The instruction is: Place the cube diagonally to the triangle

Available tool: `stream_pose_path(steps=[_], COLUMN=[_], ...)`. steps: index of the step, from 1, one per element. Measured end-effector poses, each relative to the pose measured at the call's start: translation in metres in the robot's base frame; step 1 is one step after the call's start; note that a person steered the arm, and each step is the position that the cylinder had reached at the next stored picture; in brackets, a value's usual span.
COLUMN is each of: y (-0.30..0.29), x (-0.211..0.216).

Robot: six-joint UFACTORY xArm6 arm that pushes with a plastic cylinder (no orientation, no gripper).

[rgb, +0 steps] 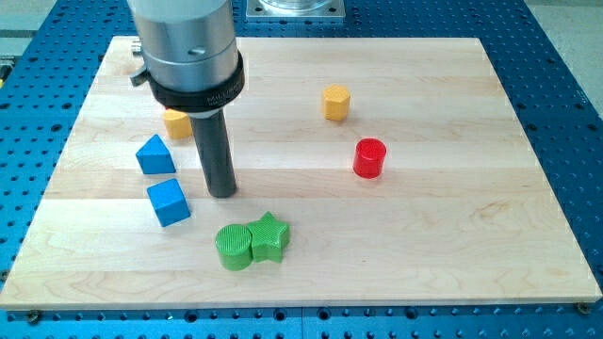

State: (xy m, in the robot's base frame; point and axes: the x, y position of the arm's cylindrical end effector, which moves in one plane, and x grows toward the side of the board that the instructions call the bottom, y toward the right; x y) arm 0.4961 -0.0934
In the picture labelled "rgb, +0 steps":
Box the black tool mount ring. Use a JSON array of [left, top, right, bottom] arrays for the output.
[[148, 51, 245, 113]]

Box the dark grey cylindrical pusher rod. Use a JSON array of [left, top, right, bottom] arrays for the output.
[[188, 109, 236, 198]]

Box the blue cube block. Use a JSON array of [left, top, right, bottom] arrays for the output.
[[146, 179, 191, 227]]

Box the blue triangle block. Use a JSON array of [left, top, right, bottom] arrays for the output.
[[136, 135, 176, 174]]

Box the yellow block behind rod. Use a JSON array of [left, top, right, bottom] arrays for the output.
[[163, 109, 192, 139]]

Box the green cylinder block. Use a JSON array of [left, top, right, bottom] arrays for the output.
[[215, 224, 253, 271]]

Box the green star block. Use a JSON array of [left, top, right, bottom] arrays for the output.
[[247, 212, 290, 263]]

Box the yellow hexagon block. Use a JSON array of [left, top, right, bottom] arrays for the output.
[[321, 84, 350, 121]]

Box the red cylinder block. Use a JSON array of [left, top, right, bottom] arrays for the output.
[[352, 138, 387, 179]]

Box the light wooden board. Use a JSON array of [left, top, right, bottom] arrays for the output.
[[1, 37, 602, 311]]

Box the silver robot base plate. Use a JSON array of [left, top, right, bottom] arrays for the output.
[[246, 0, 346, 19]]

